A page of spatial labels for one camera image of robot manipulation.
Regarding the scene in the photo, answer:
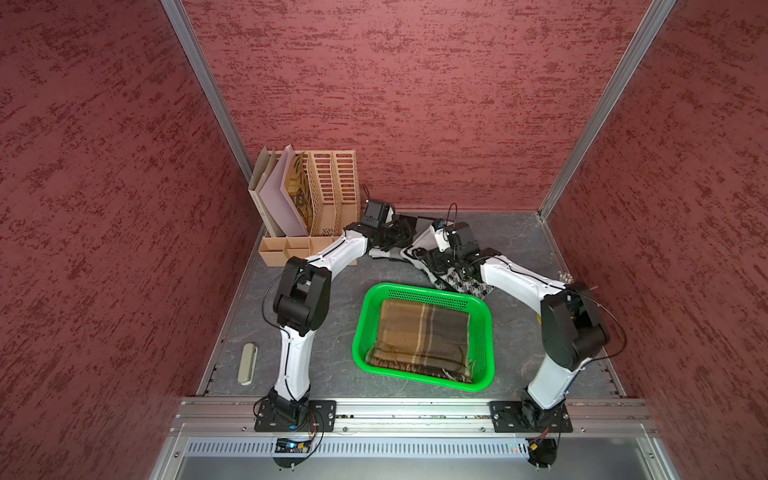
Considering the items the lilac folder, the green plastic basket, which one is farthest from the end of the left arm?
the lilac folder

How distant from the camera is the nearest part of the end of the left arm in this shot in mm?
758

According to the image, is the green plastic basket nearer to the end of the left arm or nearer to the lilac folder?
the end of the left arm

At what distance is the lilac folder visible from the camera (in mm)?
892

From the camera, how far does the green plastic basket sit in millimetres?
769

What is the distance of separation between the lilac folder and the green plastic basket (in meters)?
0.35

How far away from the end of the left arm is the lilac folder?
0.97 ft

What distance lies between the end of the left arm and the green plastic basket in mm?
146
